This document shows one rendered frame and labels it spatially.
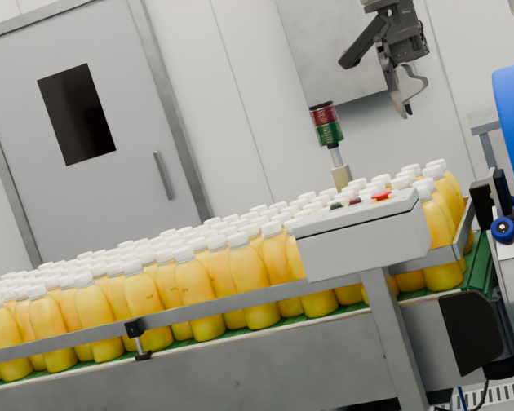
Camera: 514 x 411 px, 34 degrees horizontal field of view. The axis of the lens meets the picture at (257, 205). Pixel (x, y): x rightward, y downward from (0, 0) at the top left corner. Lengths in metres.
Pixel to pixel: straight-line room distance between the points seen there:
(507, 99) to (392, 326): 0.44
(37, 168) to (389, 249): 4.23
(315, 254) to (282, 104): 3.58
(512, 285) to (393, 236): 0.31
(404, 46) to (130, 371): 0.82
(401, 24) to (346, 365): 0.62
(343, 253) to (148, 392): 0.56
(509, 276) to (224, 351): 0.54
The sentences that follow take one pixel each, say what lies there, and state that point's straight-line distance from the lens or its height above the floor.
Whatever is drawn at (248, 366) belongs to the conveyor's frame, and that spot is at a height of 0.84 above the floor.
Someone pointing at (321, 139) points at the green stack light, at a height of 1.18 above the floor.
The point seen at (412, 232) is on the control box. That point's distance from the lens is 1.36.
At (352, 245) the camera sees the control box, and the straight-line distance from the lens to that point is 1.38.
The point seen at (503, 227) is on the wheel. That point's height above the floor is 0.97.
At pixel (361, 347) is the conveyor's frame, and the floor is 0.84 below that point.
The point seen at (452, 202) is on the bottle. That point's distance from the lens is 1.71.
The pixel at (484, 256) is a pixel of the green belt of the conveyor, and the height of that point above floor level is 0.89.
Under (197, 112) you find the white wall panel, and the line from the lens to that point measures 5.07.
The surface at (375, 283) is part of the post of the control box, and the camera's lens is 1.43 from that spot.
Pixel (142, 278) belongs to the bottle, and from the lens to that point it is 1.71.
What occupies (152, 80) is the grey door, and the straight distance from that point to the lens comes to 5.10.
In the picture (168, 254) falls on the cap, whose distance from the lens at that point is 1.71.
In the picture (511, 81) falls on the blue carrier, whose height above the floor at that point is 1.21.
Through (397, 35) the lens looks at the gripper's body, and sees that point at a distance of 1.53.
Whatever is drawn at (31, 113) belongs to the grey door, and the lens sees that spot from 5.42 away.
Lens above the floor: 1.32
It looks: 7 degrees down
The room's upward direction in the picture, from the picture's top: 18 degrees counter-clockwise
